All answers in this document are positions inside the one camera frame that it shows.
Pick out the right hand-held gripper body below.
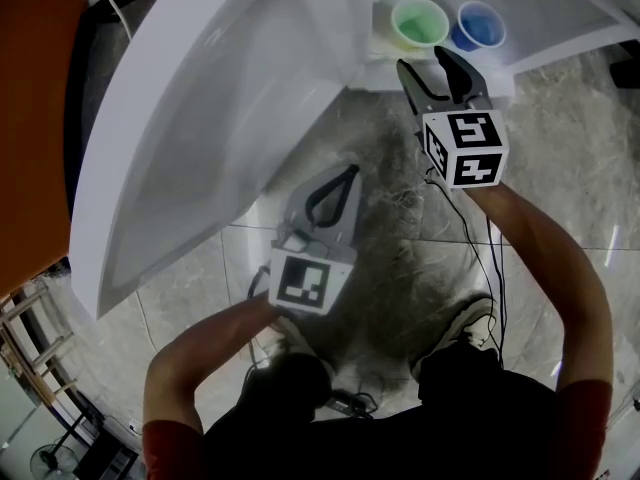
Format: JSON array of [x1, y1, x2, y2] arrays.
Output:
[[413, 94, 511, 190]]

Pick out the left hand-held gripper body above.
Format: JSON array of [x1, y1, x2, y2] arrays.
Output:
[[268, 231, 357, 318]]

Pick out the blue plastic cup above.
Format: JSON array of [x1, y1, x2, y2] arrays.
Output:
[[449, 0, 507, 52]]

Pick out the green plastic cup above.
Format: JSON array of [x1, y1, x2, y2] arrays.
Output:
[[390, 0, 450, 51]]

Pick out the person's left forearm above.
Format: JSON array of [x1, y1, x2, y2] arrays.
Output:
[[143, 292, 282, 435]]

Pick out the person's right forearm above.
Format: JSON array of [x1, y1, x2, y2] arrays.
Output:
[[466, 181, 615, 395]]

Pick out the person's left white shoe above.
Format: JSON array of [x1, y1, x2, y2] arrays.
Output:
[[272, 315, 335, 375]]

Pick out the person's white shoe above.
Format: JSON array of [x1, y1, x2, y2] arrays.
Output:
[[408, 292, 500, 385], [272, 315, 335, 375]]

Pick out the black device on floor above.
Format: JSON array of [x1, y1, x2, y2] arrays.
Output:
[[323, 389, 380, 420]]

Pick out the person's right white shoe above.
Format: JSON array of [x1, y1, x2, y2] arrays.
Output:
[[408, 292, 500, 385]]

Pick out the black bottle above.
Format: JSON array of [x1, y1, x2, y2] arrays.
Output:
[[609, 40, 640, 90]]

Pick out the person's black trousers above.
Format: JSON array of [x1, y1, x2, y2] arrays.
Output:
[[202, 340, 562, 480]]

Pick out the orange sofa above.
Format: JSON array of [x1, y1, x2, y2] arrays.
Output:
[[0, 0, 91, 303]]

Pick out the wooden rack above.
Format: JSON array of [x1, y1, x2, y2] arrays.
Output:
[[0, 281, 80, 410]]

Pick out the black floor fan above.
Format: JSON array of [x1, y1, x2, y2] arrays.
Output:
[[28, 429, 80, 480]]

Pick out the grey left gripper cable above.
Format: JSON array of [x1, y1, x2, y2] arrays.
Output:
[[246, 264, 275, 370]]

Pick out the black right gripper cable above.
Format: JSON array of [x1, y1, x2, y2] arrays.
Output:
[[423, 176, 510, 370]]

